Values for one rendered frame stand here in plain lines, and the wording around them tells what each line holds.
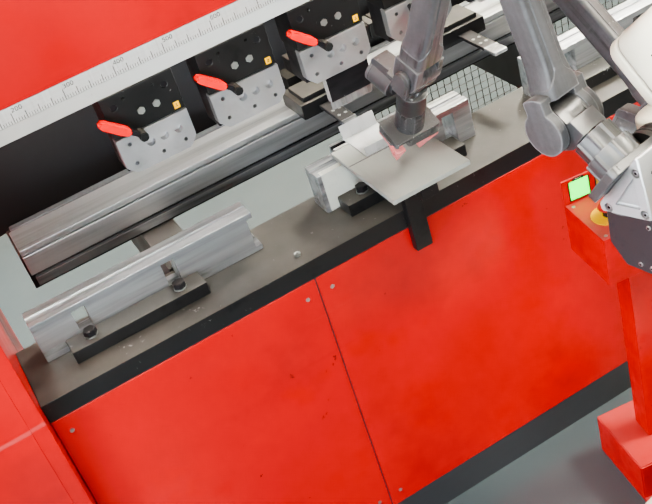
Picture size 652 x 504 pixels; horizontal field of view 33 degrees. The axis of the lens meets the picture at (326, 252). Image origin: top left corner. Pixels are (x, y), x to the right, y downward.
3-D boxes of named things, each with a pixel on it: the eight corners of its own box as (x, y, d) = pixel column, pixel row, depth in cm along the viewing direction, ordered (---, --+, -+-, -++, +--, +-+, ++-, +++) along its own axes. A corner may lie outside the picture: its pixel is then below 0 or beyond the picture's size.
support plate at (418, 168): (394, 205, 210) (393, 201, 209) (331, 157, 230) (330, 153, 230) (470, 164, 214) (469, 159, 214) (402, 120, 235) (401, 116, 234)
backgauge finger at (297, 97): (336, 143, 235) (330, 124, 233) (285, 105, 256) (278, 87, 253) (382, 119, 238) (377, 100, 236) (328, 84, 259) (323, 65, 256)
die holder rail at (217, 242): (48, 363, 219) (28, 328, 213) (40, 348, 223) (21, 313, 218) (263, 248, 231) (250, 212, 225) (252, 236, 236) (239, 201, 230)
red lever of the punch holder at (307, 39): (292, 31, 206) (334, 44, 211) (283, 25, 209) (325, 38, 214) (289, 40, 206) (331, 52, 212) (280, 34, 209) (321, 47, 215)
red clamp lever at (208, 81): (199, 75, 201) (245, 88, 206) (191, 69, 204) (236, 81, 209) (196, 84, 201) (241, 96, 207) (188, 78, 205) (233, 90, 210)
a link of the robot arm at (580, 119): (591, 143, 165) (613, 125, 167) (544, 96, 168) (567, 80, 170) (568, 173, 173) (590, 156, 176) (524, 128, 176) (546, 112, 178)
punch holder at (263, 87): (222, 131, 213) (194, 56, 203) (206, 117, 219) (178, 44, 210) (288, 98, 216) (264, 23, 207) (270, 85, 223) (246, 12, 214)
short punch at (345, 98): (335, 111, 227) (323, 72, 221) (330, 108, 228) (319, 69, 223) (375, 91, 229) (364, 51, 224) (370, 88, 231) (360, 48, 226)
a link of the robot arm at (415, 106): (412, 104, 197) (434, 87, 199) (386, 82, 200) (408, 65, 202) (410, 126, 203) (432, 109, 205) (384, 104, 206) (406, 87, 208)
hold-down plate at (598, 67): (564, 103, 245) (562, 92, 243) (549, 96, 249) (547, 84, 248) (667, 48, 253) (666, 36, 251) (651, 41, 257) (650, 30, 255)
